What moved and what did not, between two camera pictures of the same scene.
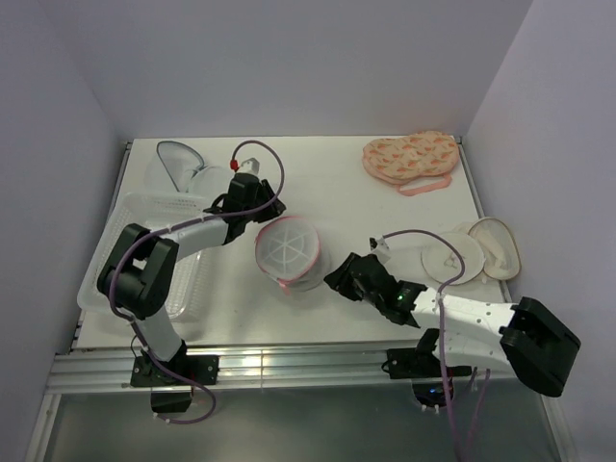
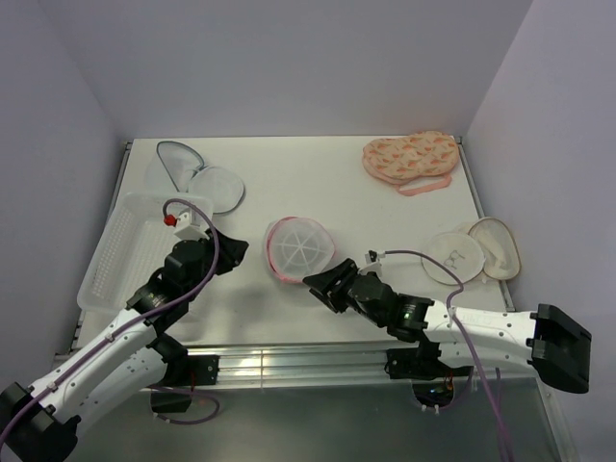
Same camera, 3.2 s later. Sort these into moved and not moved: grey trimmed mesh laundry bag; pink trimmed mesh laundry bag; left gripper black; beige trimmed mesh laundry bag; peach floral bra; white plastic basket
Moved: pink trimmed mesh laundry bag; left gripper black
Not moved: grey trimmed mesh laundry bag; beige trimmed mesh laundry bag; peach floral bra; white plastic basket
